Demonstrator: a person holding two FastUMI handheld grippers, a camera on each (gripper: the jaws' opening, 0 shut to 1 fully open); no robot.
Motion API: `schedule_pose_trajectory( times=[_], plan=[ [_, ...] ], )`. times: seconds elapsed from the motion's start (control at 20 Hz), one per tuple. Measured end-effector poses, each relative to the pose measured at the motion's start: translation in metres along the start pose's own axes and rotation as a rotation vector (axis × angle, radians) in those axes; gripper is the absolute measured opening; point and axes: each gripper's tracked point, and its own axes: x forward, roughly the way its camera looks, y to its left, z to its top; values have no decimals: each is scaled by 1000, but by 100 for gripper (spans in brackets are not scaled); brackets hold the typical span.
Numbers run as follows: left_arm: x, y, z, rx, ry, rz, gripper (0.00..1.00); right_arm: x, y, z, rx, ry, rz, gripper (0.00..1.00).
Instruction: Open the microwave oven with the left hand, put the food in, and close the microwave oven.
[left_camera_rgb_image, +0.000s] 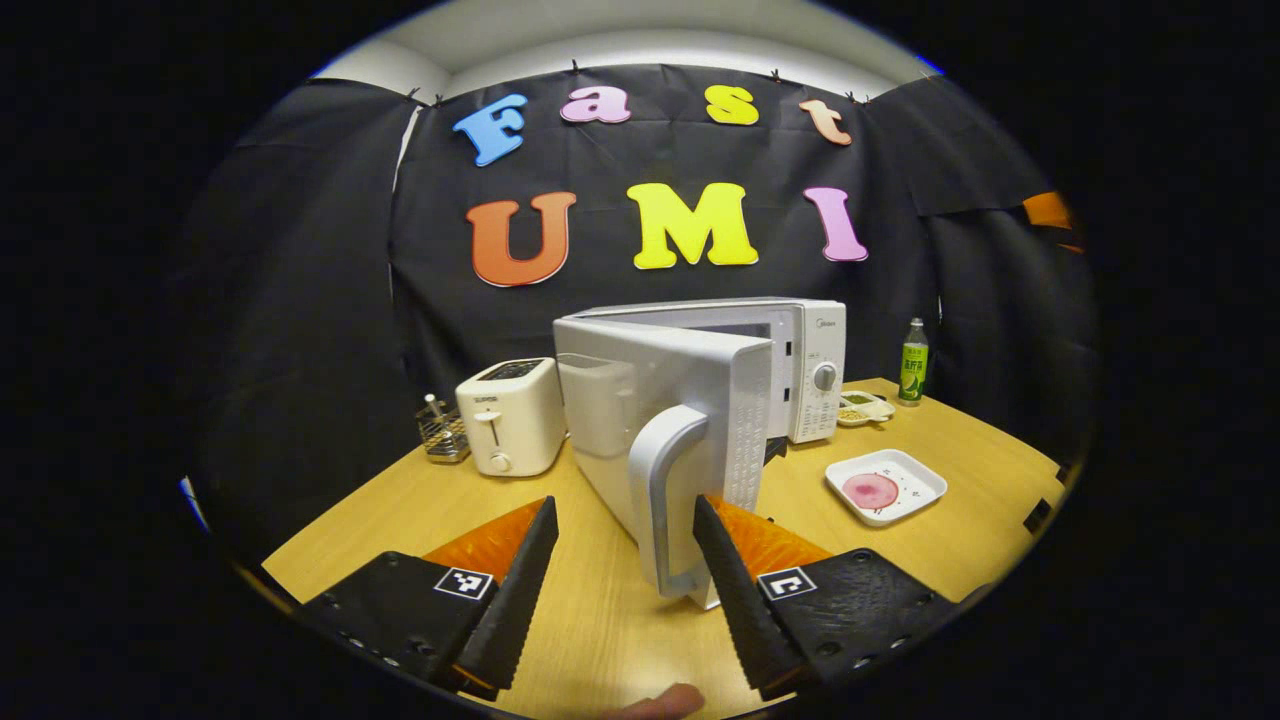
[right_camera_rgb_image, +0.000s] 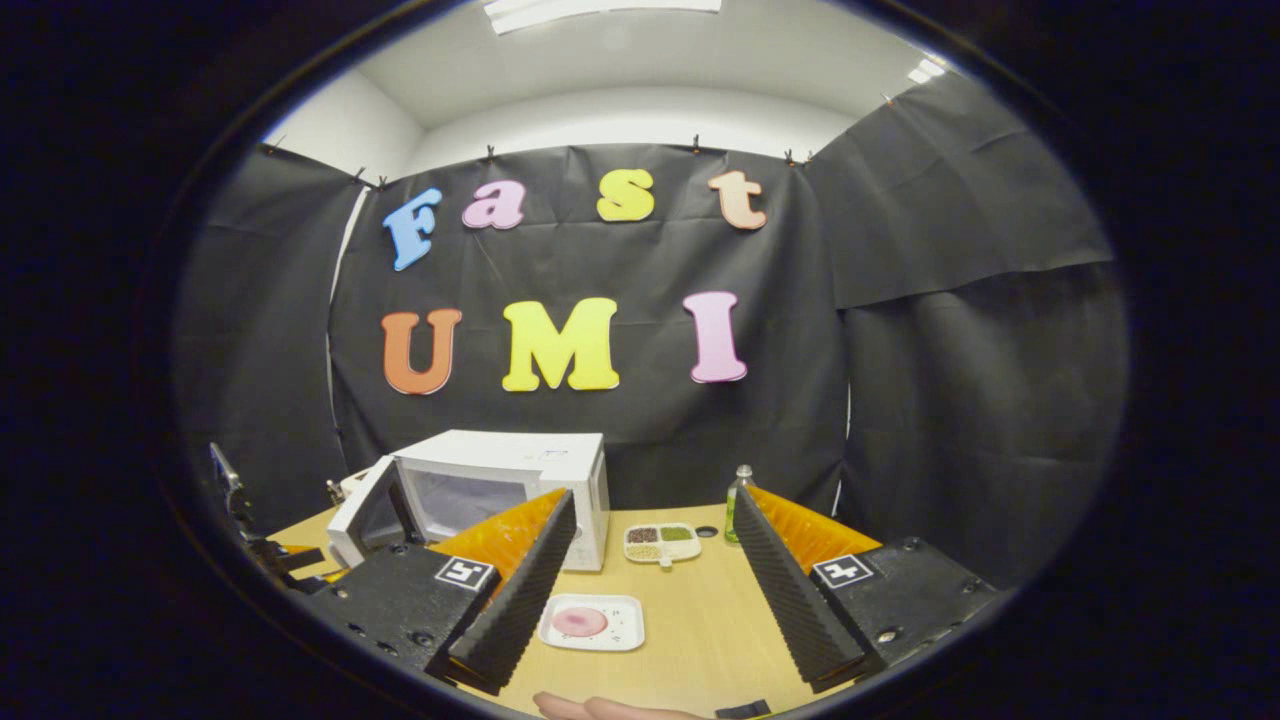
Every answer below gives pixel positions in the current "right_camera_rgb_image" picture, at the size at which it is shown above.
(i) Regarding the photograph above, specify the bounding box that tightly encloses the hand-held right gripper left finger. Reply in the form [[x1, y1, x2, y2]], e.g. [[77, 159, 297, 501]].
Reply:
[[300, 488, 579, 696]]

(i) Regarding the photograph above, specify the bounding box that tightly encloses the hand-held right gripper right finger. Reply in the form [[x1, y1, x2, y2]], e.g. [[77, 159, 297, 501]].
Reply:
[[732, 485, 1004, 693]]

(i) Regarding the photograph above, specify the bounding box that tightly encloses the white square plate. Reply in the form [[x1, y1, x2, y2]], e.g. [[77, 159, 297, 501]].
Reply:
[[538, 593, 646, 653]]

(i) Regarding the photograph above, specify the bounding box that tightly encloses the white microwave oven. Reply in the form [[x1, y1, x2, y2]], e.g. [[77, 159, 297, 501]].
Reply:
[[327, 430, 611, 573]]

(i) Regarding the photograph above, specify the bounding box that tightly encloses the green drink bottle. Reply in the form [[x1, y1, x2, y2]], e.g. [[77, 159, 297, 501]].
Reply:
[[725, 464, 757, 545]]

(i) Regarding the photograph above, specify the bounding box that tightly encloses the white divided grain dish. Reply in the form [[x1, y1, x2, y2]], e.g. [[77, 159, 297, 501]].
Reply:
[[624, 522, 704, 570]]

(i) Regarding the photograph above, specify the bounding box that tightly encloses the black backdrop cloth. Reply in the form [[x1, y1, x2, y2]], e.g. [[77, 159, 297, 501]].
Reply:
[[170, 70, 1131, 591]]

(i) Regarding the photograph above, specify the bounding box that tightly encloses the long ceiling light panel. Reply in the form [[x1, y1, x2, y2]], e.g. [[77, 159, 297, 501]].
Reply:
[[483, 0, 723, 36]]

